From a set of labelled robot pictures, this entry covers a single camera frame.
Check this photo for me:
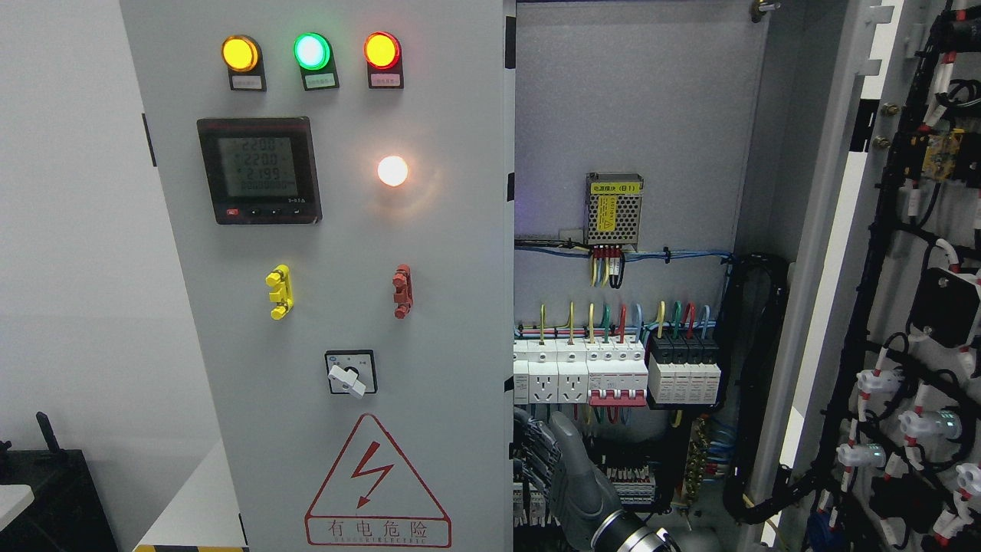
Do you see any dark grey robotic hand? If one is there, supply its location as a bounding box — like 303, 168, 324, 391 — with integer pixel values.
513, 406, 622, 550

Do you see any grey cabinet door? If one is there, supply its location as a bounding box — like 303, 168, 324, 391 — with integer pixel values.
723, 1, 979, 551
120, 1, 515, 551

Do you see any lower relay terminal row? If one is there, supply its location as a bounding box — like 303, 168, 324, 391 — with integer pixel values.
512, 451, 657, 528

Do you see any white socket breaker row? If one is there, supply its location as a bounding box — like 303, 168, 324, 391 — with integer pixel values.
513, 337, 648, 408

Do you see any black white surge protector block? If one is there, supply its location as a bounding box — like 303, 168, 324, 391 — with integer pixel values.
645, 332, 722, 409

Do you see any red electrical warning triangle sticker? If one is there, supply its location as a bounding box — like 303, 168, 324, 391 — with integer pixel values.
305, 413, 452, 548

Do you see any red terminal connector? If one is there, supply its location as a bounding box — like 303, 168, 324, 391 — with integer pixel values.
392, 264, 414, 319

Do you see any metal mesh power supply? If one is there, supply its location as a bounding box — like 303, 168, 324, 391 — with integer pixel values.
584, 172, 644, 248

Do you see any grey cabinet body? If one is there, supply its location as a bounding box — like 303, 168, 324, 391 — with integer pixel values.
503, 0, 851, 552

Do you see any yellow terminal connector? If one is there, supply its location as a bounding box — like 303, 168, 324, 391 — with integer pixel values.
265, 264, 294, 320

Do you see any white glowing indicator lamp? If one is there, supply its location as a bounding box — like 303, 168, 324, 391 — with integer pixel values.
377, 155, 409, 188

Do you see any black digital power meter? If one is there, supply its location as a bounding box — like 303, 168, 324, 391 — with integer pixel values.
197, 117, 322, 225

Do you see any red indicator lamp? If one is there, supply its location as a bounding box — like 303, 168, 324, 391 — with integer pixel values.
363, 31, 404, 90

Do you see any green indicator lamp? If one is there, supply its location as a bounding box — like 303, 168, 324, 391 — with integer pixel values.
292, 32, 340, 91

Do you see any black equipment at left floor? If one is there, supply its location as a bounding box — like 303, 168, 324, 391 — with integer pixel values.
1, 412, 118, 551

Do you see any yellow indicator lamp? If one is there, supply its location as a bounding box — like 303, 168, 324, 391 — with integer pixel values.
221, 34, 267, 91

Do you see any white rotary selector switch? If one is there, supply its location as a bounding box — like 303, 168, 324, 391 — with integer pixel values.
323, 350, 377, 398

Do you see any black right cable harness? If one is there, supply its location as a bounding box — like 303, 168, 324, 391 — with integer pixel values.
713, 253, 792, 525

